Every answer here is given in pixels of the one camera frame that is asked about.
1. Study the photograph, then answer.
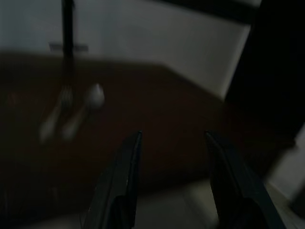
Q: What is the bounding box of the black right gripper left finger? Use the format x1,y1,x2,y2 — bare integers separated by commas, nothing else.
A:
82,130,143,229

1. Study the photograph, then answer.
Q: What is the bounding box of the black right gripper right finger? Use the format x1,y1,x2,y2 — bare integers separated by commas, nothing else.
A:
204,130,286,229

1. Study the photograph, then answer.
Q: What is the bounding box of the dark brown wooden table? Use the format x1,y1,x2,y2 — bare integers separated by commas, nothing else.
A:
0,51,296,215

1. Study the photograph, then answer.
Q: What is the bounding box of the black furniture piece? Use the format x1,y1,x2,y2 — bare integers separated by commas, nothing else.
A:
223,0,305,144

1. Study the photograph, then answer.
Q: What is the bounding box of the black stand with blue light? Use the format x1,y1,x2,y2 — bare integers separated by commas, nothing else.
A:
49,0,89,62

